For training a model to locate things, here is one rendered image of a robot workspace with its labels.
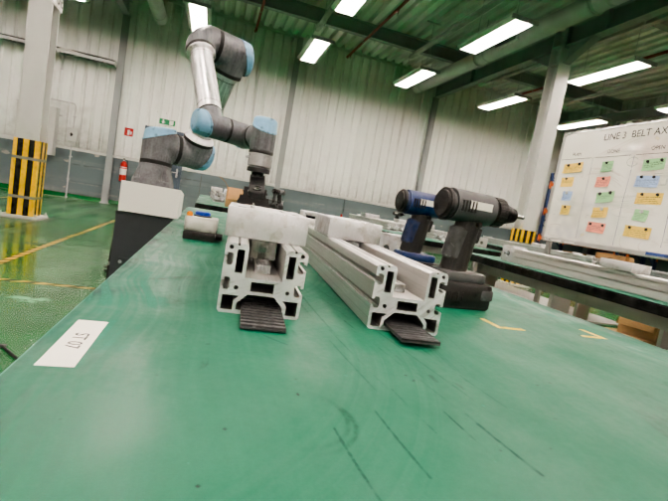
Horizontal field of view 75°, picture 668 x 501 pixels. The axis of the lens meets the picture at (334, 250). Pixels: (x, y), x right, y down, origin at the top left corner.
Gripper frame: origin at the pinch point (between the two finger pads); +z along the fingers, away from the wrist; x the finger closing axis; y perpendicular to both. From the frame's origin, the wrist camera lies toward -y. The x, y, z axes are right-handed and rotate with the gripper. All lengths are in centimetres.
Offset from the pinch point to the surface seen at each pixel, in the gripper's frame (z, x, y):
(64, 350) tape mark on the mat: 2, 16, -101
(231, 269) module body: -3, 4, -85
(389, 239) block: -6.0, -39.0, -17.6
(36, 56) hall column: -141, 298, 557
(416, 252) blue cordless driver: -5, -40, -37
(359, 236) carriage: -8, -20, -53
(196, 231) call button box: -0.2, 13.8, -20.6
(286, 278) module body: -3, -3, -84
